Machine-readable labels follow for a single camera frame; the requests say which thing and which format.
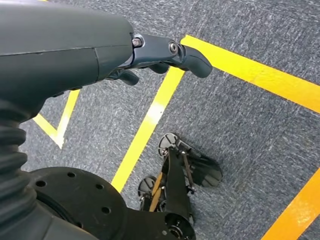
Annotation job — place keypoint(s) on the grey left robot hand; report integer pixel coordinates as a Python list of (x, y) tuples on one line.
[(62, 49)]

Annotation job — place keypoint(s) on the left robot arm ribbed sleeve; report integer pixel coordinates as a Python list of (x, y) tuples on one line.
[(12, 165)]

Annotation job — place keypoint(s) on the black caster wheel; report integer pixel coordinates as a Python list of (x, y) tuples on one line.
[(167, 142), (146, 185)]

